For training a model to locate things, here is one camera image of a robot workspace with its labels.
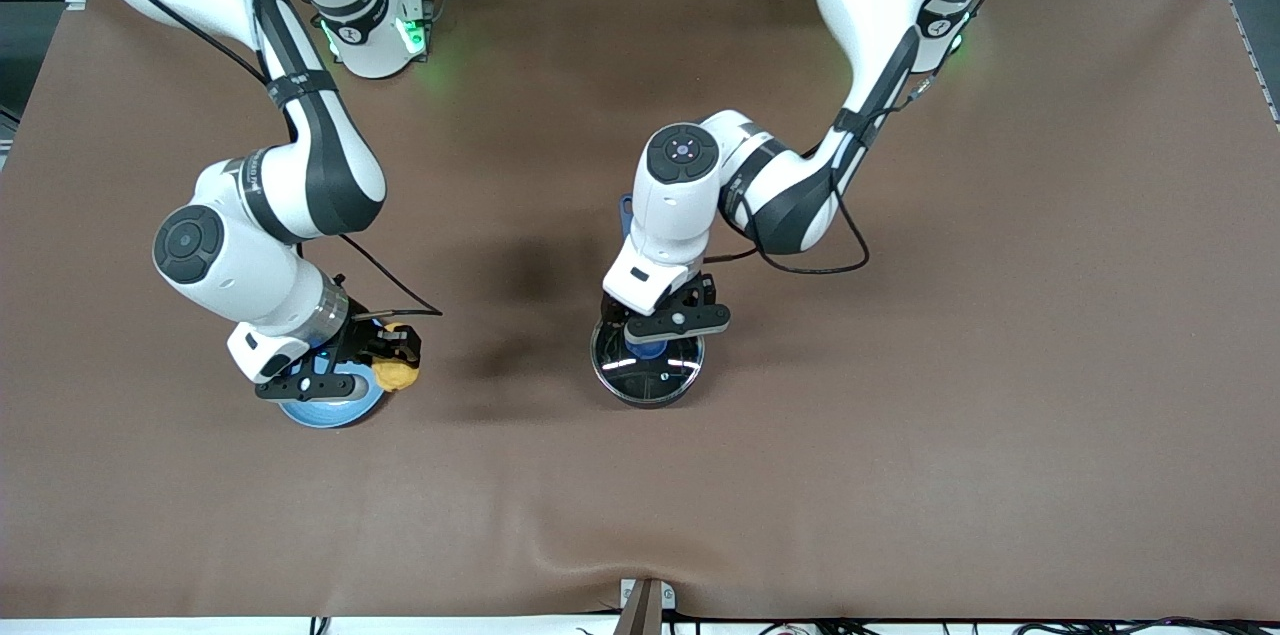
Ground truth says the yellow potato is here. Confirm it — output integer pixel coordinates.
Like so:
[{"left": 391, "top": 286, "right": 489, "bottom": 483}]
[{"left": 372, "top": 320, "right": 422, "bottom": 395}]

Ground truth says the glass lid blue knob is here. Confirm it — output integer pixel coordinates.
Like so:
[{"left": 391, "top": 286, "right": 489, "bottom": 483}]
[{"left": 594, "top": 315, "right": 704, "bottom": 406}]

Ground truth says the blue plate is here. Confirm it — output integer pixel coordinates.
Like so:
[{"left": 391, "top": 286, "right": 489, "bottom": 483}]
[{"left": 278, "top": 360, "right": 387, "bottom": 430}]

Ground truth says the brown table mat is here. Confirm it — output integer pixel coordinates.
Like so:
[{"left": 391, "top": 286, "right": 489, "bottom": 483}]
[{"left": 0, "top": 0, "right": 1280, "bottom": 621}]

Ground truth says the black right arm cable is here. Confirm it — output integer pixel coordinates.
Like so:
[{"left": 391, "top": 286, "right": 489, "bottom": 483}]
[{"left": 235, "top": 0, "right": 444, "bottom": 318}]

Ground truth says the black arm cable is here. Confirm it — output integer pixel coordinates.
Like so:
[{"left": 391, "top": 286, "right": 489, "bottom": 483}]
[
  {"left": 700, "top": 75, "right": 936, "bottom": 276},
  {"left": 235, "top": 0, "right": 444, "bottom": 318}
]

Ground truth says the black pot blue handle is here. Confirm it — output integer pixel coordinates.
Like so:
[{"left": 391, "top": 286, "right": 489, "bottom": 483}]
[{"left": 591, "top": 194, "right": 706, "bottom": 409}]

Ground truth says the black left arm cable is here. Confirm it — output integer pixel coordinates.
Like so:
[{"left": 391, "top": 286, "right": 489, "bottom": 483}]
[{"left": 700, "top": 75, "right": 936, "bottom": 276}]

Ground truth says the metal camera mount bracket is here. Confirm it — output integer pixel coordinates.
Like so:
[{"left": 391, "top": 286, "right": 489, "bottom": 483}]
[{"left": 618, "top": 577, "right": 677, "bottom": 635}]

